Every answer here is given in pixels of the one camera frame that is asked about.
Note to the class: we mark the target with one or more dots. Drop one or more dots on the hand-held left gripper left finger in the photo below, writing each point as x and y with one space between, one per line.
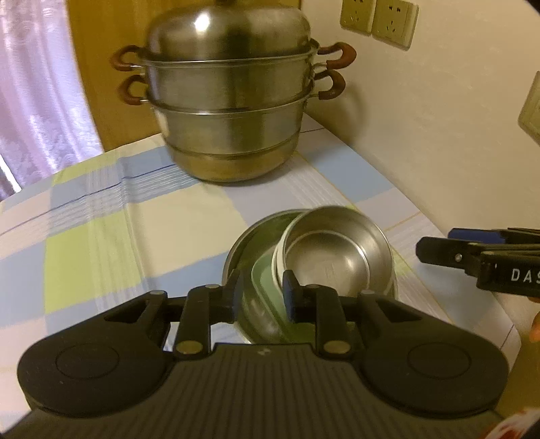
233 297

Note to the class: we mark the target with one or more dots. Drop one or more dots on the white ceramic floral bowl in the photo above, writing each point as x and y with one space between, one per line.
278 253

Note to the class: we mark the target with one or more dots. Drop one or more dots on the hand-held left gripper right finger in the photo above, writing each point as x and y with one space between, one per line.
291 297

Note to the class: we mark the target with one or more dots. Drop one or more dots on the purple sheer curtain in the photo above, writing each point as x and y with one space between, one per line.
33 93

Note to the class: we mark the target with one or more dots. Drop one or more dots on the green square plate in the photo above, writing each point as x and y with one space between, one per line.
263 278

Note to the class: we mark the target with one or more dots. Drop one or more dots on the small wall socket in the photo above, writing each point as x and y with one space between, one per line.
356 14
394 21

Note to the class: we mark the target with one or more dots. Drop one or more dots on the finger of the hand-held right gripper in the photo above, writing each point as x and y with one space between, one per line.
468 234
447 255

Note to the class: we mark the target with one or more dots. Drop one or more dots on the large stainless steel basin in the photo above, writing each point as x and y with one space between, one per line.
247 245

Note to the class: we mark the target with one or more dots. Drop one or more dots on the stainless steel bowl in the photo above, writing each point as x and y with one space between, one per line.
337 253

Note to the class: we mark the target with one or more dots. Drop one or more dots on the stainless steel steamer pot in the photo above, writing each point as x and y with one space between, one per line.
228 105

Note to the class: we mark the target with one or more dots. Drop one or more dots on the red and white packet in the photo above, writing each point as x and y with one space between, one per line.
519 424

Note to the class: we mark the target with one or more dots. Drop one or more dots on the checked pastel tablecloth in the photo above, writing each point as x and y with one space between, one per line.
105 236

